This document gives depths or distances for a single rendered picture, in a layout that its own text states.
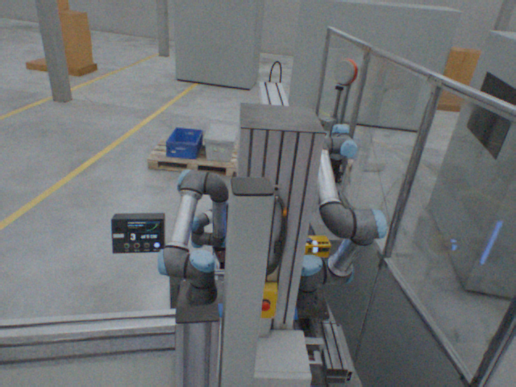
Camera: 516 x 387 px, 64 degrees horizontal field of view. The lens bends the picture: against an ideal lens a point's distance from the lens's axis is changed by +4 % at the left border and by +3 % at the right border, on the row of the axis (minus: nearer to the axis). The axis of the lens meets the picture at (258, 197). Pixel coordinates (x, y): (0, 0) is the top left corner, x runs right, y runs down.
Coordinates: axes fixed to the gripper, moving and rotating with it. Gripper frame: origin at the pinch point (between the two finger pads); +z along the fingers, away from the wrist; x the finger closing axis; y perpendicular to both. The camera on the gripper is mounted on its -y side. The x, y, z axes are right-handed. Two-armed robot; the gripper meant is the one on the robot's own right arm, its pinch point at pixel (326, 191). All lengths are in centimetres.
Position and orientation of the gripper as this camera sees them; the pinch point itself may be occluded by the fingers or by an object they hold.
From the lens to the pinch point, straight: 207.1
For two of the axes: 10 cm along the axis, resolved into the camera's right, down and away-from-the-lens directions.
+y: 1.5, 4.9, -8.6
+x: 9.8, 0.0, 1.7
